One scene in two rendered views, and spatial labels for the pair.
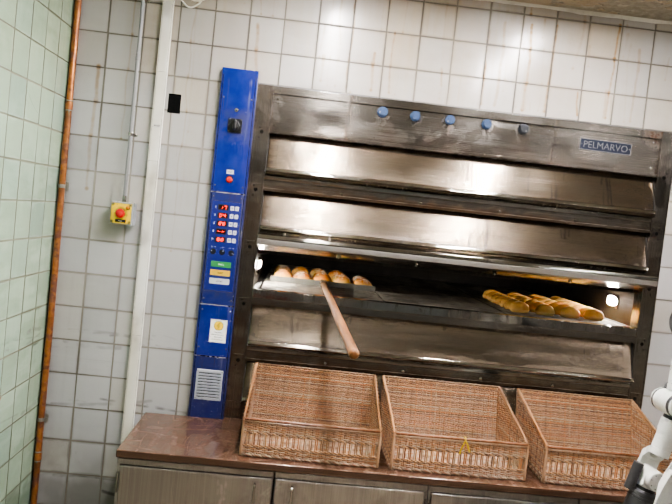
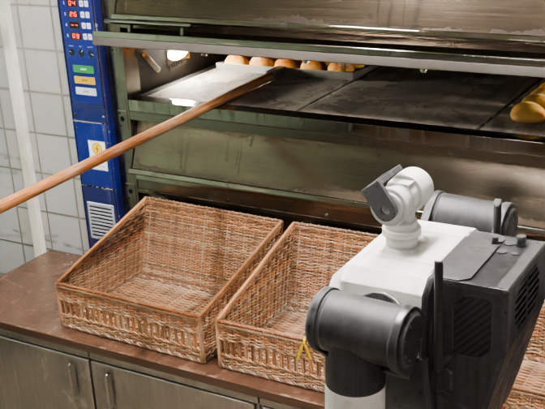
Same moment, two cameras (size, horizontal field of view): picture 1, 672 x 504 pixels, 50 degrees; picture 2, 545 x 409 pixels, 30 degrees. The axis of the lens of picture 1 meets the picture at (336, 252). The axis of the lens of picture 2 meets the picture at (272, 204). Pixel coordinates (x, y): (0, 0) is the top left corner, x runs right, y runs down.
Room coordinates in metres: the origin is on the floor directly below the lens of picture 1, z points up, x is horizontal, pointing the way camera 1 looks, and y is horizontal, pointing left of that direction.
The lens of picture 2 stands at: (0.84, -1.90, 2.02)
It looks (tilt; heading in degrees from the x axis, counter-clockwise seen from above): 21 degrees down; 35
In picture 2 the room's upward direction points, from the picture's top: 3 degrees counter-clockwise
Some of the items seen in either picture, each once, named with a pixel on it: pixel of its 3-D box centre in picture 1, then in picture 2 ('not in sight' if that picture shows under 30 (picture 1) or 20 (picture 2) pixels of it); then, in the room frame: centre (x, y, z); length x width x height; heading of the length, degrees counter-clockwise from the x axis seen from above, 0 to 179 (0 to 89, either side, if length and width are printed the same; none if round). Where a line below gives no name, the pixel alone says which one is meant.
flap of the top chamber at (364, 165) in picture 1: (463, 175); not in sight; (3.34, -0.54, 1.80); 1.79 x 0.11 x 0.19; 93
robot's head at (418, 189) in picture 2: not in sight; (402, 202); (2.20, -1.20, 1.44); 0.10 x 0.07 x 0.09; 3
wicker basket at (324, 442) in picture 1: (312, 411); (172, 273); (3.03, 0.02, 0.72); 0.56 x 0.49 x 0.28; 92
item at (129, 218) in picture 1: (122, 213); not in sight; (3.21, 0.96, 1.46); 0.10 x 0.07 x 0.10; 93
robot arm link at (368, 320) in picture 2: not in sight; (363, 342); (1.98, -1.25, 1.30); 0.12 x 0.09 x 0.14; 93
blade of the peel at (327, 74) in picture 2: (321, 279); (306, 59); (3.93, 0.06, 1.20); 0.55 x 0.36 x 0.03; 94
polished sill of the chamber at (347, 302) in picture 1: (445, 312); (378, 128); (3.36, -0.54, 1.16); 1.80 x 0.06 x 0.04; 93
